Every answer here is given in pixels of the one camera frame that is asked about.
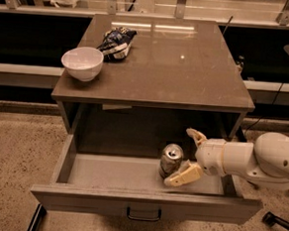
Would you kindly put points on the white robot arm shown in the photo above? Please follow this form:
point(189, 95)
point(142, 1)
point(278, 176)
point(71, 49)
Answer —
point(264, 162)

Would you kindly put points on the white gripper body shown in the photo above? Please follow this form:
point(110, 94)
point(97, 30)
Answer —
point(209, 156)

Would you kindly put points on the black bar on floor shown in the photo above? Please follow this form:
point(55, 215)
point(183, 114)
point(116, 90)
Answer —
point(36, 220)

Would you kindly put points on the black chair base wheel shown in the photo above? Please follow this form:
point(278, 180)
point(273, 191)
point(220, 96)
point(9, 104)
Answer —
point(270, 219)

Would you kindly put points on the grey cabinet with counter top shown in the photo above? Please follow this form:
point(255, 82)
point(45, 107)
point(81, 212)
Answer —
point(179, 64)

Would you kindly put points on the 7up soda can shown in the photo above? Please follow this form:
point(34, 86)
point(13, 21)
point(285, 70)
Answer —
point(170, 160)

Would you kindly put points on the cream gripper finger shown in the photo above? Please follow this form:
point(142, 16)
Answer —
point(188, 172)
point(196, 136)

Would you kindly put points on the white bowl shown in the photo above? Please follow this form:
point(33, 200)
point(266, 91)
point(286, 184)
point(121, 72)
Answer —
point(83, 63)

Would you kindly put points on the black drawer handle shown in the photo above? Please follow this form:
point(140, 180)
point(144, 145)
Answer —
point(143, 215)

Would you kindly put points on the blue chip bag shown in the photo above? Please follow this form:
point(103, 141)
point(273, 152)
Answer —
point(117, 43)

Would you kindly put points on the open grey drawer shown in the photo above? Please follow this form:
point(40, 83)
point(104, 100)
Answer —
point(110, 162)

